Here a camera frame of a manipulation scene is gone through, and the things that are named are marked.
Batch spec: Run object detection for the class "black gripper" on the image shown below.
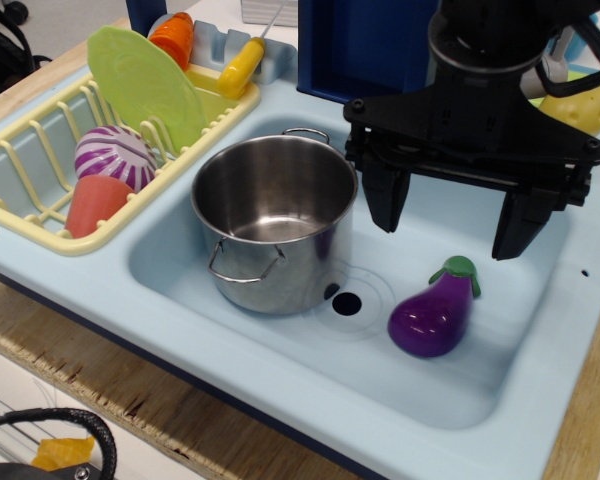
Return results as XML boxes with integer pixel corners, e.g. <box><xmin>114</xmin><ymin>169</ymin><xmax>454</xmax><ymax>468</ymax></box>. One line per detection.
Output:
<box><xmin>344</xmin><ymin>29</ymin><xmax>600</xmax><ymax>260</ymax></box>

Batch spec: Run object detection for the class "purple toy eggplant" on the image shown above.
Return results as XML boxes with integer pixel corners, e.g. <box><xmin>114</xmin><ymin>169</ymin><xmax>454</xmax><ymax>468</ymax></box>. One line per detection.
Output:
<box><xmin>387</xmin><ymin>256</ymin><xmax>481</xmax><ymax>358</ymax></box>

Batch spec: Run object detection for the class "stainless steel pot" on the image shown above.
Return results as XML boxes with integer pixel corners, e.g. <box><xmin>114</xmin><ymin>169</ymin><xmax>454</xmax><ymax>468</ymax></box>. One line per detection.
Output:
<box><xmin>191</xmin><ymin>128</ymin><xmax>358</xmax><ymax>315</ymax></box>

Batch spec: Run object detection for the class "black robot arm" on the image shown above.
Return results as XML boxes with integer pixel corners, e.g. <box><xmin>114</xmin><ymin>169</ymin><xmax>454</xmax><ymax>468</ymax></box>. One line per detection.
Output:
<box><xmin>343</xmin><ymin>1</ymin><xmax>600</xmax><ymax>260</ymax></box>

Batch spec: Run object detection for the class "yellow toy potato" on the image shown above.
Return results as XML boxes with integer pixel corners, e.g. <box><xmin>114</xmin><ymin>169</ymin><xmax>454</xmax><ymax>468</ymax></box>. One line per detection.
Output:
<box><xmin>539</xmin><ymin>87</ymin><xmax>600</xmax><ymax>136</ymax></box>

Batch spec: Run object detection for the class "dark blue box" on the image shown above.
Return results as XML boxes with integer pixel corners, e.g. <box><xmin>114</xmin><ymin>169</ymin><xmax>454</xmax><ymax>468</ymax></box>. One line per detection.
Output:
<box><xmin>298</xmin><ymin>0</ymin><xmax>439</xmax><ymax>103</ymax></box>

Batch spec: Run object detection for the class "light blue toy cup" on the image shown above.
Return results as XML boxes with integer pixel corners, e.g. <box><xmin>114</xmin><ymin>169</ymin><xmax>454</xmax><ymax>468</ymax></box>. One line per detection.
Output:
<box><xmin>563</xmin><ymin>26</ymin><xmax>587</xmax><ymax>63</ymax></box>

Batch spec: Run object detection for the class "light blue utensil holder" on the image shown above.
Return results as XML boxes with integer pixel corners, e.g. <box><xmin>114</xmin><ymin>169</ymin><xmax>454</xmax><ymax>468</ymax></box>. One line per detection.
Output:
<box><xmin>147</xmin><ymin>19</ymin><xmax>297</xmax><ymax>86</ymax></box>

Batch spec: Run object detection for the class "grey ribbed box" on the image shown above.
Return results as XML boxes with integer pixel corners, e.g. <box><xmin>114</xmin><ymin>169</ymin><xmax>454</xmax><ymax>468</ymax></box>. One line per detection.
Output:
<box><xmin>240</xmin><ymin>0</ymin><xmax>299</xmax><ymax>27</ymax></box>

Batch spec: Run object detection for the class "orange plastic cup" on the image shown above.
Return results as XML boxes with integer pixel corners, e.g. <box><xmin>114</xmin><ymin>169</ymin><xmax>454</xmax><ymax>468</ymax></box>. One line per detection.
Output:
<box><xmin>149</xmin><ymin>12</ymin><xmax>194</xmax><ymax>71</ymax></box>

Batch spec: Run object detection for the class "green plastic plate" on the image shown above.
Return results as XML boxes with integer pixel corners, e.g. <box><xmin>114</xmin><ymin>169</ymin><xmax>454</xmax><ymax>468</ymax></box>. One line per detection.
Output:
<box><xmin>87</xmin><ymin>26</ymin><xmax>208</xmax><ymax>151</ymax></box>

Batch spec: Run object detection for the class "purple striped bowl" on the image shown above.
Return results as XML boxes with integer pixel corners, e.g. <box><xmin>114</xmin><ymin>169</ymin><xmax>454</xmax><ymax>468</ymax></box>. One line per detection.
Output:
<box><xmin>74</xmin><ymin>125</ymin><xmax>158</xmax><ymax>192</ymax></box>

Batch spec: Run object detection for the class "salmon plastic cup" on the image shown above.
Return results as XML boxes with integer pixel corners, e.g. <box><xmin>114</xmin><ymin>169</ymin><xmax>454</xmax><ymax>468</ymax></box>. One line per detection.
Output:
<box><xmin>65</xmin><ymin>175</ymin><xmax>134</xmax><ymax>239</ymax></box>

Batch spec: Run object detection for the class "yellow dish rack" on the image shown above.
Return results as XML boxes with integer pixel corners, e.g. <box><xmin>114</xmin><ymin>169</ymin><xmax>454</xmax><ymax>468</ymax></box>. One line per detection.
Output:
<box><xmin>0</xmin><ymin>65</ymin><xmax>260</xmax><ymax>255</ymax></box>

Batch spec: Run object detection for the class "black bag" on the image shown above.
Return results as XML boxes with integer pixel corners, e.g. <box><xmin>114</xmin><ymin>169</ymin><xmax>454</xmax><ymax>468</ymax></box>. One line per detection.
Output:
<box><xmin>0</xmin><ymin>1</ymin><xmax>52</xmax><ymax>94</ymax></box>

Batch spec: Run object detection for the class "yellow tape piece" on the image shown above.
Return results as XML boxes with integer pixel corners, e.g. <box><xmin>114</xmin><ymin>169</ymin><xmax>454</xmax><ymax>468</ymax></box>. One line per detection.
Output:
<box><xmin>30</xmin><ymin>436</ymin><xmax>95</xmax><ymax>472</ymax></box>

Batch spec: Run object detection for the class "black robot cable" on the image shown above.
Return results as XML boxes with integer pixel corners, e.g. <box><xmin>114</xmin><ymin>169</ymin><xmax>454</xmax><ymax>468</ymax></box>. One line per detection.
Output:
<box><xmin>538</xmin><ymin>18</ymin><xmax>600</xmax><ymax>99</ymax></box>

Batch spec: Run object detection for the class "yellow handled toy knife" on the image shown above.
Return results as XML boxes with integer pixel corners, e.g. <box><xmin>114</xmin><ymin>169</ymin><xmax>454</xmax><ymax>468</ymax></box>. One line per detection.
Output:
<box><xmin>218</xmin><ymin>18</ymin><xmax>275</xmax><ymax>99</ymax></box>

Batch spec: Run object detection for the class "black braided cable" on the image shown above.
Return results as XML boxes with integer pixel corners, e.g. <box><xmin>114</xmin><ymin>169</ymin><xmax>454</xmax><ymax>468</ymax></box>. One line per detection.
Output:
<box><xmin>0</xmin><ymin>407</ymin><xmax>118</xmax><ymax>480</ymax></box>

